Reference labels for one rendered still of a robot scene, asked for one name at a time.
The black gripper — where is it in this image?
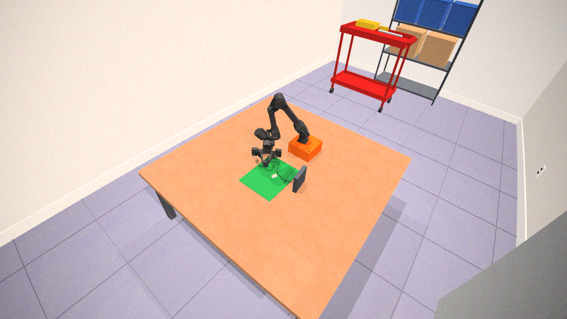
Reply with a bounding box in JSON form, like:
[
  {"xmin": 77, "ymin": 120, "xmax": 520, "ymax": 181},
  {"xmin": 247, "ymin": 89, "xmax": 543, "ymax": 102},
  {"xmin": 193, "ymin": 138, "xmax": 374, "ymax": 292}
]
[{"xmin": 251, "ymin": 147, "xmax": 282, "ymax": 164}]

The dark grey computer fan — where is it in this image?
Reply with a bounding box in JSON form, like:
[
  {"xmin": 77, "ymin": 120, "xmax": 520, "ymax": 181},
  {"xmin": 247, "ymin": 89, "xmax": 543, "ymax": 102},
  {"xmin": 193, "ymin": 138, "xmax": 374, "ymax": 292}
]
[{"xmin": 292, "ymin": 165, "xmax": 307, "ymax": 193}]

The green circuit board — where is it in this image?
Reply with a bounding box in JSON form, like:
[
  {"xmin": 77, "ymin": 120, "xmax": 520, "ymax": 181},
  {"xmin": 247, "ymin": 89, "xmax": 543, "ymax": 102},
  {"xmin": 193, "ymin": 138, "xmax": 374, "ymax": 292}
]
[{"xmin": 238, "ymin": 157, "xmax": 299, "ymax": 202}]

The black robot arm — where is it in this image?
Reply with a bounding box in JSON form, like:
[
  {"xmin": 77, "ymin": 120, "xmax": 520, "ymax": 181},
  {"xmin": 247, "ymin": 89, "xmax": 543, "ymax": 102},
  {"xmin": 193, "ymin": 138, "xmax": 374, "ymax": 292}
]
[{"xmin": 254, "ymin": 93, "xmax": 310, "ymax": 149}]

